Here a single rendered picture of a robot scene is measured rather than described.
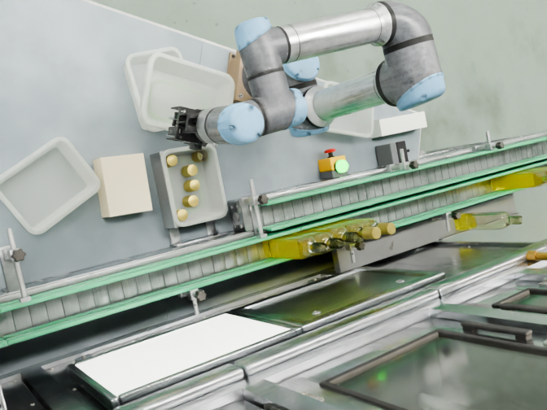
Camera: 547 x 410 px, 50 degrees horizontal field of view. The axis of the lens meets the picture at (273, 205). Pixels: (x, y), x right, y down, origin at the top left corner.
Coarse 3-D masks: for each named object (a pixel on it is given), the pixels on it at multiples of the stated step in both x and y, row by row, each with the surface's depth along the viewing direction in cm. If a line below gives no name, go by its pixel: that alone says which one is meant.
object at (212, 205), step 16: (208, 144) 171; (192, 160) 176; (208, 160) 175; (176, 176) 173; (192, 176) 176; (208, 176) 176; (176, 192) 172; (192, 192) 175; (208, 192) 178; (224, 192) 173; (176, 208) 172; (192, 208) 175; (208, 208) 178; (224, 208) 173; (176, 224) 165; (192, 224) 167
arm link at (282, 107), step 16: (256, 80) 113; (272, 80) 112; (256, 96) 114; (272, 96) 112; (288, 96) 114; (272, 112) 112; (288, 112) 114; (304, 112) 116; (272, 128) 113; (288, 128) 116
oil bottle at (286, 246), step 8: (272, 240) 170; (280, 240) 166; (288, 240) 163; (296, 240) 159; (304, 240) 158; (312, 240) 159; (264, 248) 174; (272, 248) 170; (280, 248) 166; (288, 248) 163; (296, 248) 160; (304, 248) 158; (272, 256) 171; (280, 256) 167; (288, 256) 164; (296, 256) 160; (304, 256) 158
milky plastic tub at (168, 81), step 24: (144, 72) 139; (168, 72) 142; (192, 72) 142; (216, 72) 142; (144, 96) 132; (168, 96) 142; (192, 96) 146; (216, 96) 149; (144, 120) 132; (168, 120) 142
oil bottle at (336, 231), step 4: (312, 228) 177; (316, 228) 175; (320, 228) 173; (324, 228) 171; (328, 228) 169; (332, 228) 167; (336, 228) 166; (340, 228) 166; (344, 228) 166; (332, 232) 164; (336, 232) 164; (340, 232) 164; (336, 236) 164; (340, 236) 164; (344, 244) 165
